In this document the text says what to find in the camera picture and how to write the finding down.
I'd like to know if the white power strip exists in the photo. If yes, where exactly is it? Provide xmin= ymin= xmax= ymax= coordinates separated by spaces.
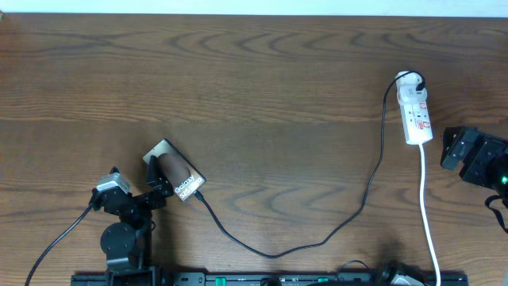
xmin=395 ymin=71 xmax=433 ymax=145

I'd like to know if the white power strip cord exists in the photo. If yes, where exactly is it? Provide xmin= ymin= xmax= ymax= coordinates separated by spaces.
xmin=418 ymin=143 xmax=442 ymax=286

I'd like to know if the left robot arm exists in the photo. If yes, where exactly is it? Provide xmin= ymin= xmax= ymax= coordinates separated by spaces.
xmin=89 ymin=156 xmax=173 ymax=285

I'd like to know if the black charger cable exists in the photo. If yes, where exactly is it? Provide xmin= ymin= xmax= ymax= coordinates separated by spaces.
xmin=193 ymin=71 xmax=426 ymax=260

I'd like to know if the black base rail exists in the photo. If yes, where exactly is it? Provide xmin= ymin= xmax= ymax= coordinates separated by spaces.
xmin=70 ymin=271 xmax=469 ymax=286

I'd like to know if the black left camera cable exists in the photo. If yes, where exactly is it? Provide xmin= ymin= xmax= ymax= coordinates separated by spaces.
xmin=24 ymin=202 xmax=96 ymax=286

